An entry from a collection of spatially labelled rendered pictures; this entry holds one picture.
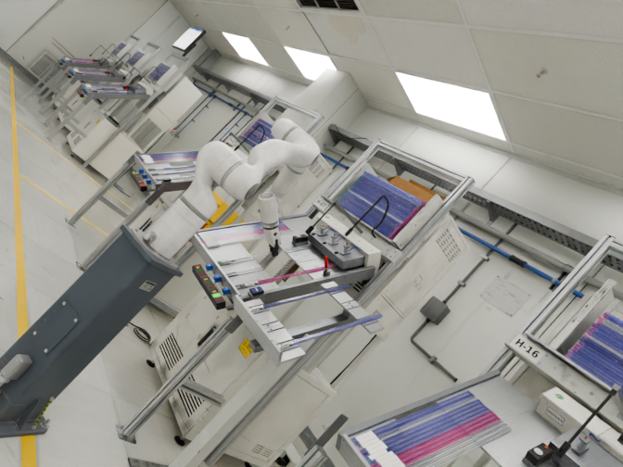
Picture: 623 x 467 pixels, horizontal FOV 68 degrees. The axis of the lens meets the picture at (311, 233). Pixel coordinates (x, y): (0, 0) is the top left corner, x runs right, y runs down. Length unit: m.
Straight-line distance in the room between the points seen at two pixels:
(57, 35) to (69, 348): 9.03
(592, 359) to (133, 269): 1.52
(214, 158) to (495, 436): 1.24
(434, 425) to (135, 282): 1.03
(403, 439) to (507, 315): 2.26
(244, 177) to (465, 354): 2.49
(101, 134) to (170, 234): 4.95
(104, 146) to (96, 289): 4.92
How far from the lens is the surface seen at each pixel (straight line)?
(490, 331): 3.63
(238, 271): 2.19
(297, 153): 1.78
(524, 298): 3.68
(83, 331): 1.61
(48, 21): 10.34
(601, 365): 1.82
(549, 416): 1.80
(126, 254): 1.58
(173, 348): 2.67
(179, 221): 1.55
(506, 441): 1.67
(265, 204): 2.15
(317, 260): 2.31
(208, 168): 1.57
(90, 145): 6.46
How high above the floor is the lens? 1.01
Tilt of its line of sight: 3 degrees up
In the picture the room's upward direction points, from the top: 44 degrees clockwise
